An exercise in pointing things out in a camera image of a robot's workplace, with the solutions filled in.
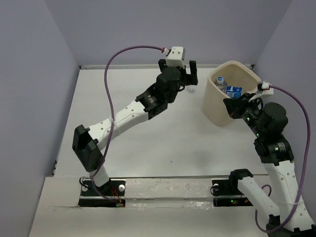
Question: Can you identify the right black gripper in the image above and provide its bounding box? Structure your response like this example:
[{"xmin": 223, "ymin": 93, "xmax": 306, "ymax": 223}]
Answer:
[{"xmin": 222, "ymin": 92, "xmax": 265, "ymax": 136}]

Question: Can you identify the blue label bottle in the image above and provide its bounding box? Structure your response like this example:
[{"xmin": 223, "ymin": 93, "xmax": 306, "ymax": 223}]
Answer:
[{"xmin": 215, "ymin": 77, "xmax": 242, "ymax": 99}]

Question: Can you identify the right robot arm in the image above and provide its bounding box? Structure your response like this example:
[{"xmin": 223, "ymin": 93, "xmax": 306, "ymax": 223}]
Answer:
[{"xmin": 223, "ymin": 93, "xmax": 316, "ymax": 237}]

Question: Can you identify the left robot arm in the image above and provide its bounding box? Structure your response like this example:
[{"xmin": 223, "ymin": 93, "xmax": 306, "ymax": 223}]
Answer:
[{"xmin": 72, "ymin": 59, "xmax": 198, "ymax": 195}]

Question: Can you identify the beige plastic bin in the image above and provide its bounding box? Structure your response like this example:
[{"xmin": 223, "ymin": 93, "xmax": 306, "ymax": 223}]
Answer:
[{"xmin": 202, "ymin": 61, "xmax": 261, "ymax": 126}]

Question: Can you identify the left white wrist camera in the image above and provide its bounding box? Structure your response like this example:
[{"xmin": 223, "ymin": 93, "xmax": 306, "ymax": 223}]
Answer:
[{"xmin": 162, "ymin": 46, "xmax": 186, "ymax": 69}]

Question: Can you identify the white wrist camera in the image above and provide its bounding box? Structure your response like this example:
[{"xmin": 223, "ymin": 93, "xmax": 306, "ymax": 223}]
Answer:
[
  {"xmin": 162, "ymin": 46, "xmax": 186, "ymax": 69},
  {"xmin": 249, "ymin": 81, "xmax": 274, "ymax": 102}
]

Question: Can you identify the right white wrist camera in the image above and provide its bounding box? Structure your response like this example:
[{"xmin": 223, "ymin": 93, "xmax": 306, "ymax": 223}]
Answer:
[{"xmin": 249, "ymin": 81, "xmax": 274, "ymax": 102}]

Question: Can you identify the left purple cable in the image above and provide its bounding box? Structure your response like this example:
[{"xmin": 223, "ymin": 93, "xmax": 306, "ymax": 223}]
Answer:
[{"xmin": 93, "ymin": 45, "xmax": 165, "ymax": 200}]

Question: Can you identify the purple cable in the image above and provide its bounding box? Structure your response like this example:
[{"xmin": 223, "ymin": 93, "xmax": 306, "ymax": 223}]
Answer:
[
  {"xmin": 254, "ymin": 84, "xmax": 311, "ymax": 233},
  {"xmin": 93, "ymin": 45, "xmax": 165, "ymax": 200}
]

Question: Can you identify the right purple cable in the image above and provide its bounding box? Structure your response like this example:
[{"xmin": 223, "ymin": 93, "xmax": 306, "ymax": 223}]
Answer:
[{"xmin": 254, "ymin": 84, "xmax": 311, "ymax": 233}]

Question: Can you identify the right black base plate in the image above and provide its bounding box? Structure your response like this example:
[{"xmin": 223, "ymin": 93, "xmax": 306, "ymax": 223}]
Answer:
[{"xmin": 210, "ymin": 179, "xmax": 252, "ymax": 207}]

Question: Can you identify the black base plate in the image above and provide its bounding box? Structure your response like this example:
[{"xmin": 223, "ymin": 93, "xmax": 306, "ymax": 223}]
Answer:
[
  {"xmin": 210, "ymin": 179, "xmax": 252, "ymax": 207},
  {"xmin": 78, "ymin": 177, "xmax": 126, "ymax": 208}
]

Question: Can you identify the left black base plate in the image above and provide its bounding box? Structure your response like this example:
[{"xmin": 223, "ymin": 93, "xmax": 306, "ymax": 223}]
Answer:
[{"xmin": 78, "ymin": 177, "xmax": 126, "ymax": 208}]

